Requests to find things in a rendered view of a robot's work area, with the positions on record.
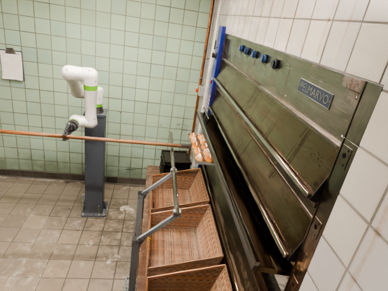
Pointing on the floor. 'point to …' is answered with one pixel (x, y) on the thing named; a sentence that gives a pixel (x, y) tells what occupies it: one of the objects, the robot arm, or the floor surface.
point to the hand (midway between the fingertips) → (64, 136)
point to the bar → (130, 284)
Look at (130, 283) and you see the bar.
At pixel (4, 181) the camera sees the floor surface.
